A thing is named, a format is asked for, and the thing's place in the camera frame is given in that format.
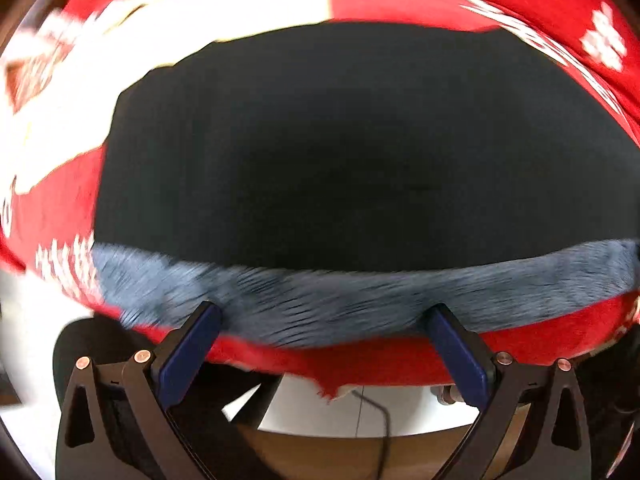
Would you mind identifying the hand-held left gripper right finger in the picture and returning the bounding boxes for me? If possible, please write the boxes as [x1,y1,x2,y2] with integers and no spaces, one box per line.
[424,304,594,480]

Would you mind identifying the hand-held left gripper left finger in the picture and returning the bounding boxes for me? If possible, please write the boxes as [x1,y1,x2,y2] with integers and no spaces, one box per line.
[54,301,223,480]

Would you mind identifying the black pants with grey lining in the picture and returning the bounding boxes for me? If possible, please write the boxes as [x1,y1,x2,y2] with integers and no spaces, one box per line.
[92,22,640,351]

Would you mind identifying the small metal fitting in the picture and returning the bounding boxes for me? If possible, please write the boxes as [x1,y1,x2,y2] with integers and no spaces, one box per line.
[430,385,463,407]

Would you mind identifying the brown wooden board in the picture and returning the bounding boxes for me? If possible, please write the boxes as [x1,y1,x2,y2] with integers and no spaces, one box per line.
[252,422,478,480]

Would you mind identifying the red and white printed blanket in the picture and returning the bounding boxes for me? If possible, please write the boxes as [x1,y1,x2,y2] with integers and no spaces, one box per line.
[0,0,640,403]

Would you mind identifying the black cable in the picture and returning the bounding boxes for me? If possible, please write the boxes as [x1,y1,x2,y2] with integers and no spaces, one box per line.
[350,389,393,476]

